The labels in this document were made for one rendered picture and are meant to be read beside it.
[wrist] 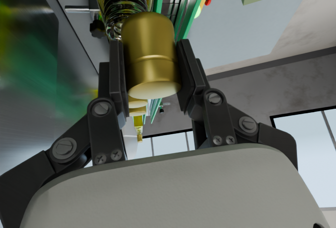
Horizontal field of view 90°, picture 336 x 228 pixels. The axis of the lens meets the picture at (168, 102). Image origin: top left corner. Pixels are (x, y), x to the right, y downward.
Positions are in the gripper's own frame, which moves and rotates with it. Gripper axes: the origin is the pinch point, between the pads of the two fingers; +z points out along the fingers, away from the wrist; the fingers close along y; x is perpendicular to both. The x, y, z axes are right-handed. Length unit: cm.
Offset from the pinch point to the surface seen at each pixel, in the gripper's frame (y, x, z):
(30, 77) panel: -13.2, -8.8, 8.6
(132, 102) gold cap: -1.6, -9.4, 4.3
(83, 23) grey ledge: -12.7, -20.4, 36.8
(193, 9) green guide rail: 11.6, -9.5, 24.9
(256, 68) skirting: 217, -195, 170
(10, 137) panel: -13.2, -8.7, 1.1
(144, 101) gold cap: -0.1, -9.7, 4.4
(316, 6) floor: 195, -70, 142
